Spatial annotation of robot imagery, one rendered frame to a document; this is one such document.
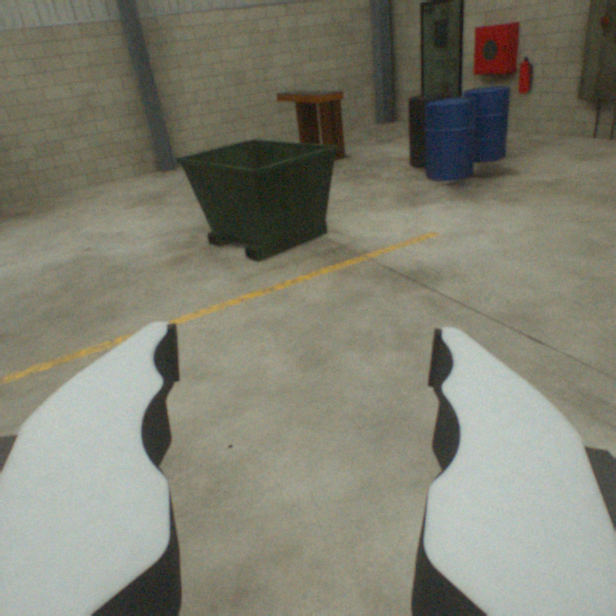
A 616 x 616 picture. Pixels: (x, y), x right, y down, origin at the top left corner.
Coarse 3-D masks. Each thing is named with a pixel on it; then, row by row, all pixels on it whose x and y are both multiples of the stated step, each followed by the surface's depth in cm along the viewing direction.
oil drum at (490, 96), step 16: (464, 96) 642; (480, 96) 622; (496, 96) 618; (480, 112) 630; (496, 112) 627; (480, 128) 639; (496, 128) 636; (480, 144) 648; (496, 144) 646; (480, 160) 657; (496, 160) 656
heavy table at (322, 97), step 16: (288, 96) 826; (304, 96) 779; (320, 96) 738; (336, 96) 747; (304, 112) 820; (320, 112) 758; (336, 112) 763; (304, 128) 831; (320, 128) 774; (336, 128) 773; (336, 144) 785
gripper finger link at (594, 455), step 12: (588, 456) 8; (600, 456) 8; (612, 456) 8; (600, 468) 8; (612, 468) 8; (600, 480) 8; (612, 480) 8; (600, 492) 7; (612, 492) 7; (612, 504) 7; (612, 516) 7
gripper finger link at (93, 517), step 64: (64, 384) 10; (128, 384) 10; (64, 448) 8; (128, 448) 8; (0, 512) 7; (64, 512) 7; (128, 512) 7; (0, 576) 6; (64, 576) 6; (128, 576) 6
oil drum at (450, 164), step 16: (432, 112) 574; (448, 112) 563; (464, 112) 563; (432, 128) 583; (448, 128) 571; (464, 128) 571; (432, 144) 592; (448, 144) 579; (464, 144) 580; (432, 160) 600; (448, 160) 588; (464, 160) 589; (432, 176) 610; (448, 176) 597; (464, 176) 598
